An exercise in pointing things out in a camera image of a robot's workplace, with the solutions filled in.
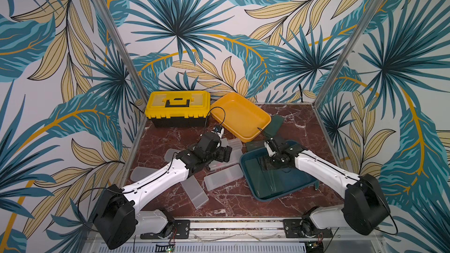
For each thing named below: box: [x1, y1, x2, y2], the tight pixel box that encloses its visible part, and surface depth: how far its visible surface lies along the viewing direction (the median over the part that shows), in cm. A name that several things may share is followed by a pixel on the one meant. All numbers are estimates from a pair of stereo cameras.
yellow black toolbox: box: [144, 90, 211, 128], surface depth 98 cm
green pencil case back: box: [264, 113, 285, 138], surface depth 105 cm
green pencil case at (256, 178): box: [244, 158, 272, 199], surface depth 88 cm
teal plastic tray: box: [240, 146, 320, 202], surface depth 86 cm
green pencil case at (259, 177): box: [247, 156, 277, 192], surface depth 87 cm
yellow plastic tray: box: [210, 91, 272, 143], surface depth 113 cm
